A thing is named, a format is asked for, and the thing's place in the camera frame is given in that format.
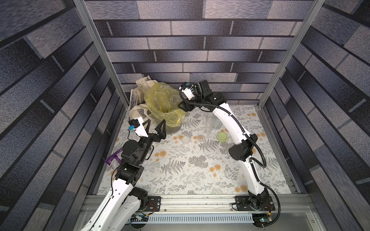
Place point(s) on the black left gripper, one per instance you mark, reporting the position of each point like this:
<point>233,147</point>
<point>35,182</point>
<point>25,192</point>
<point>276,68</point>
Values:
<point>160,136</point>

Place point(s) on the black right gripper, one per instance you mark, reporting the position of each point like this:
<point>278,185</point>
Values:
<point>186,105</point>

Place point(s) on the clear ribbed glass jar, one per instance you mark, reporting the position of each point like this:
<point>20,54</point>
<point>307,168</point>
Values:
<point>217,124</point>

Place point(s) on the light green jar lid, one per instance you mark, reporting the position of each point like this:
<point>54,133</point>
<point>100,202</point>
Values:
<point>222,137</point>

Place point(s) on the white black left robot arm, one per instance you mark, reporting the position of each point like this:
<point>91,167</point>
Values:
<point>124,198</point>

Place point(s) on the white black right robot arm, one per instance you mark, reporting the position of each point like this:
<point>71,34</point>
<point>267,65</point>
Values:
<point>245,150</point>

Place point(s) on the grey mesh trash bin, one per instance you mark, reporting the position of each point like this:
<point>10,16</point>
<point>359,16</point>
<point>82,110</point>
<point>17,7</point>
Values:
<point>172,130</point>

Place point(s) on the purple plastic package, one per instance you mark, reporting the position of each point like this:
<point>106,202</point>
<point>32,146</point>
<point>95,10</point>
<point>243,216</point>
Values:
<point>114,160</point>

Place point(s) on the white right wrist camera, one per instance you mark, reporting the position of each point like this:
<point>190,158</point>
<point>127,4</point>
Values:
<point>189,90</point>

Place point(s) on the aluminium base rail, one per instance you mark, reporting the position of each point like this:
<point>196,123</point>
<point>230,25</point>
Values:
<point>197,209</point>

